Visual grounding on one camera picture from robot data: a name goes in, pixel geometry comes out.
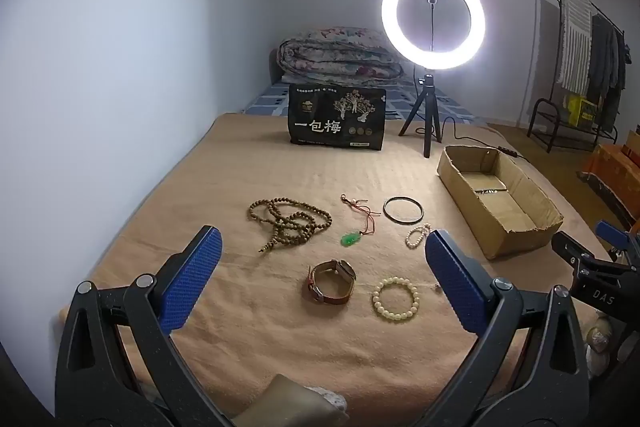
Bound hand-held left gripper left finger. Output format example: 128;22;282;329
54;225;236;427

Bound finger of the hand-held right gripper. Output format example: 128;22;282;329
595;220;640;258
551;231;601;275

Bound black tripod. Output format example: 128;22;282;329
398;74;443;158

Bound small white bead bracelet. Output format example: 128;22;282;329
406;223;432;251

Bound beige bag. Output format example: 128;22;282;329
585;314;618;378

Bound orange cloth covered box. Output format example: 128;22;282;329
580;142;640;228

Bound black power cable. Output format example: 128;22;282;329
412;66;523;160

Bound wooden bead necklace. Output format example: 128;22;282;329
248;199;333;254

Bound brown strap wristwatch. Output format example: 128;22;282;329
307;259;357;305

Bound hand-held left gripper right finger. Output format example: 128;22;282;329
424;229;593;427

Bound blue patterned bed sheet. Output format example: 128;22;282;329
242;79;476;124

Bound folded floral quilt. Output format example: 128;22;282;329
277;27;405;84

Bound olive green pouch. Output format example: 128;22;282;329
235;374;351;427

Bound black bangle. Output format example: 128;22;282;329
383;196;425;225

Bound white striped towel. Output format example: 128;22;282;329
557;0;593;92

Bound black shoe rack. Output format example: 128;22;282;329
527;98;618;152

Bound white ring light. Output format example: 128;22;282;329
381;0;486;70

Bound cream bead bracelet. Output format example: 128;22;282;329
371;276;419;311

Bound green pendant red cord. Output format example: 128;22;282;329
341;194;382;247

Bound dark hanging clothes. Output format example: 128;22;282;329
587;14;631;132

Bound black snack bag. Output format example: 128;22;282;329
288;83;387;152

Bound yellow box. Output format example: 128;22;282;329
565;94;597;128

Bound cardboard box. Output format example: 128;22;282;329
437;145;564;261

